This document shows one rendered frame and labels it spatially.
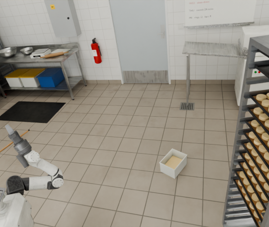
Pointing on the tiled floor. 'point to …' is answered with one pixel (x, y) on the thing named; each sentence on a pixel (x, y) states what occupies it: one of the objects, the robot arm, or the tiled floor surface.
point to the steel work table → (65, 84)
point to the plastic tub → (173, 163)
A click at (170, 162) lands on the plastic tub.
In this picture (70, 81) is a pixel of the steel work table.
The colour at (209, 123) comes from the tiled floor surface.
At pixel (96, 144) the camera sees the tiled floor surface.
